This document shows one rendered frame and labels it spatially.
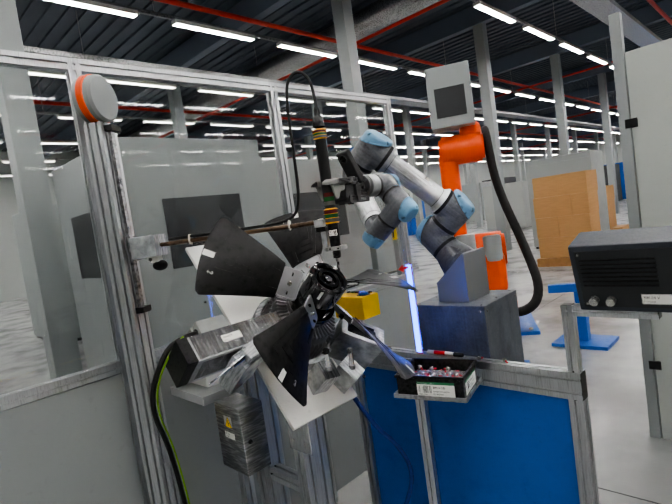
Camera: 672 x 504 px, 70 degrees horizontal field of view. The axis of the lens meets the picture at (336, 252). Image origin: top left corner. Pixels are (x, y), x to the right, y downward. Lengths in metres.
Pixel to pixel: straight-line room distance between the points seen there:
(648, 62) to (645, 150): 0.42
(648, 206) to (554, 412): 1.52
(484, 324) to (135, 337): 1.21
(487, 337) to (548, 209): 7.57
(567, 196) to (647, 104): 6.39
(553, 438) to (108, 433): 1.45
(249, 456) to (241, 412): 0.15
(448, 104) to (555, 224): 4.57
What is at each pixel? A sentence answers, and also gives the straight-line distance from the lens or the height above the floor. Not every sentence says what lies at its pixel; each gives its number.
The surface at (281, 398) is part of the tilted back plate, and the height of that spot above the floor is 0.91.
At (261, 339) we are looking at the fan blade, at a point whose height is 1.13.
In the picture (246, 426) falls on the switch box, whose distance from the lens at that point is 1.64.
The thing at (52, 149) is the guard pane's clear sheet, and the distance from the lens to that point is 1.87.
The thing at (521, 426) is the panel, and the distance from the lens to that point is 1.72.
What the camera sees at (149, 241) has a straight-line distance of 1.65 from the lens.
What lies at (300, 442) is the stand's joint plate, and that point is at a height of 0.74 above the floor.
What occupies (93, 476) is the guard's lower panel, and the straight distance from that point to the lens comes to 1.95.
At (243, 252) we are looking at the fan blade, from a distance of 1.35.
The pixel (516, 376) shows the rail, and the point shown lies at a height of 0.83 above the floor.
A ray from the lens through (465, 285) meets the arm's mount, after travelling 1.89.
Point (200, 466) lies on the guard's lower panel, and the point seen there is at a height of 0.50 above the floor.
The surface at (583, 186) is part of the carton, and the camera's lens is 9.12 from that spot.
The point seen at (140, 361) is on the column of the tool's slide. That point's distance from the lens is 1.74.
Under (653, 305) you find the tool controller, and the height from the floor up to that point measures 1.07.
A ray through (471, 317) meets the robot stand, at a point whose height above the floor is 0.96.
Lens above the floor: 1.39
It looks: 4 degrees down
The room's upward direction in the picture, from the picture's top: 8 degrees counter-clockwise
